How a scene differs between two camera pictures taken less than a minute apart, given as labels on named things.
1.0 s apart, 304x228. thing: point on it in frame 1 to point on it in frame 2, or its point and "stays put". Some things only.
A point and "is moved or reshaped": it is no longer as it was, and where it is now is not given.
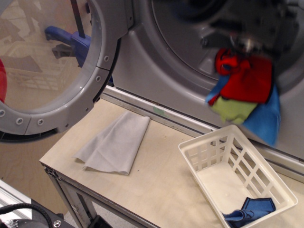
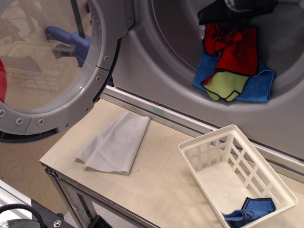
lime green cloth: [235, 112] to [226, 85]
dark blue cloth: [252, 209] stays put
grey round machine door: [56, 58] stays put
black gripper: [276, 36] to [234, 13]
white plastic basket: [229, 169] stays put
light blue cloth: [264, 121] to [258, 88]
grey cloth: [115, 148] stays put
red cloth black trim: [248, 79] is moved or reshaped
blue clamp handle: [79, 44] stays put
